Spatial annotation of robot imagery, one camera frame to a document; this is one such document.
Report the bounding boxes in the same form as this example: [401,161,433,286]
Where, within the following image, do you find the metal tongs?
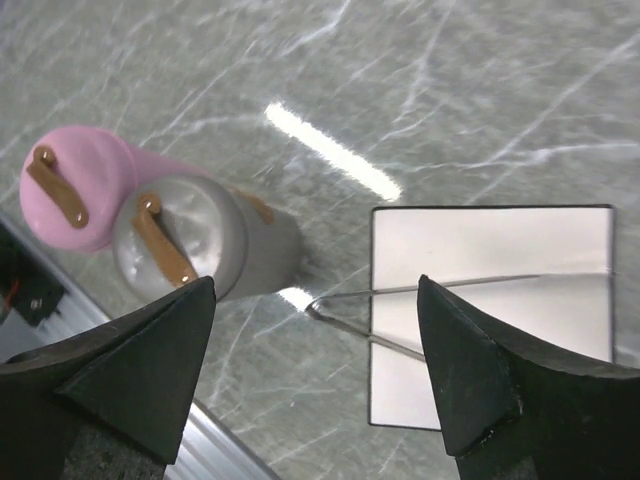
[304,269,621,362]

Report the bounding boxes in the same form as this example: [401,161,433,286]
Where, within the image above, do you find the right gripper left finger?
[1,277,216,479]

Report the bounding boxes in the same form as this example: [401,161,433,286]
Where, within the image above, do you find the grey lid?
[112,175,248,302]

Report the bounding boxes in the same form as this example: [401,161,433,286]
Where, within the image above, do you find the pink cylinder container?
[126,144,209,187]

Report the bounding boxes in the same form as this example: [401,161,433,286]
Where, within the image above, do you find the pink lid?
[19,125,137,252]

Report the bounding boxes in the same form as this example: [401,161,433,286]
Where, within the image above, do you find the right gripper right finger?
[417,276,639,479]

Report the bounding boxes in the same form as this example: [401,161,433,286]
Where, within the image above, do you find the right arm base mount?
[1,225,66,327]

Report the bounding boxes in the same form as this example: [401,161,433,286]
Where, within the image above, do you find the white square plate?
[369,205,616,430]

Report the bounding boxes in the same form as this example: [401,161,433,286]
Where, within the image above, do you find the grey cylinder container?
[213,189,302,301]

